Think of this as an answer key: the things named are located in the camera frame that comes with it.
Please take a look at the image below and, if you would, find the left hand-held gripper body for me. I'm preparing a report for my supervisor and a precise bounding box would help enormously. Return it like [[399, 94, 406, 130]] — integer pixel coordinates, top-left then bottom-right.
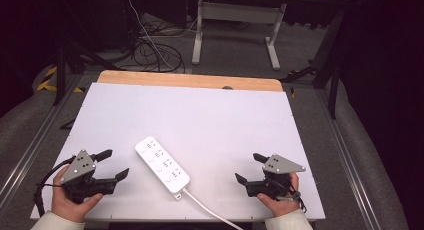
[[59, 149, 118, 205]]

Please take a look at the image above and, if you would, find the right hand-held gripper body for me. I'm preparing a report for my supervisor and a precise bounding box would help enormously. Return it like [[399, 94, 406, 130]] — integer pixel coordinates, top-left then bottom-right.
[[245, 153, 307, 202]]

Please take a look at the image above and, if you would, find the white power strip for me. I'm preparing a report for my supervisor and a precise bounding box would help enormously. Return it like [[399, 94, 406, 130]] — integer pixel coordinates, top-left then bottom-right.
[[134, 135, 192, 202]]

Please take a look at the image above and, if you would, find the person's left hand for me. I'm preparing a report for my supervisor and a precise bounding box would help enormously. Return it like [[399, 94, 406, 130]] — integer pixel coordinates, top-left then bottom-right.
[[50, 165, 104, 224]]

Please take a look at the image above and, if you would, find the person's right hand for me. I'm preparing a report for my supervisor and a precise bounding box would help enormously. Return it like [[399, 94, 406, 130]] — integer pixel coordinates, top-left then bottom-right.
[[256, 172, 302, 218]]

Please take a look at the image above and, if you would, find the yellow black floor tape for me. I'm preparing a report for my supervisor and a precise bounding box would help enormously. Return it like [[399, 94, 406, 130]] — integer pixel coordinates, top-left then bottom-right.
[[36, 65, 86, 94]]

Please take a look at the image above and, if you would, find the black metal stand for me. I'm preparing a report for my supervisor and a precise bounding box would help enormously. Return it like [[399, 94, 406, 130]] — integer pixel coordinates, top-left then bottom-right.
[[53, 39, 125, 106], [279, 9, 348, 121]]

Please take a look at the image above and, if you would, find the white power strip cable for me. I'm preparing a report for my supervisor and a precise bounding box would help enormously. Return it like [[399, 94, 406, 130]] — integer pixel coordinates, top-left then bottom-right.
[[181, 187, 245, 230]]

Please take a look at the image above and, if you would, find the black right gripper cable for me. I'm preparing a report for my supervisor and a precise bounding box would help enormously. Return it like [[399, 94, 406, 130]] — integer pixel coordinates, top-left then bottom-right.
[[289, 188, 308, 214]]

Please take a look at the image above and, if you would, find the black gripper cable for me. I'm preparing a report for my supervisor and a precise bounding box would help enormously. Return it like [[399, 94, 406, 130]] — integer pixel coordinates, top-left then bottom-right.
[[289, 188, 308, 214], [33, 156, 78, 218]]

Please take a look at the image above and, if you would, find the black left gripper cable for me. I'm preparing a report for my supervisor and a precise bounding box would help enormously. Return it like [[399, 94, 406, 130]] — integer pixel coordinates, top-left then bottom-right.
[[33, 156, 78, 218]]

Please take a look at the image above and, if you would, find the aluminium floor rail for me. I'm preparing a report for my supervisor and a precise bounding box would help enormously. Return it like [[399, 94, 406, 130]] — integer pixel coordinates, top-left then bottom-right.
[[314, 88, 377, 230], [0, 73, 84, 208]]

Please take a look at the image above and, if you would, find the bundle of black floor cables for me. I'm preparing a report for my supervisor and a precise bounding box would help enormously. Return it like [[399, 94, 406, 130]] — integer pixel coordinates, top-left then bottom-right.
[[131, 21, 186, 74]]

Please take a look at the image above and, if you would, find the thin white floor cable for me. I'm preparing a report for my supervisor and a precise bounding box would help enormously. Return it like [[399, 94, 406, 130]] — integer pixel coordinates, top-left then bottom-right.
[[125, 0, 198, 72]]

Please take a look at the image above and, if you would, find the white metal frame desk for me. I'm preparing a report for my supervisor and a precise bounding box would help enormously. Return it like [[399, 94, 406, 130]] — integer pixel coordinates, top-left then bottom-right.
[[191, 0, 331, 72]]

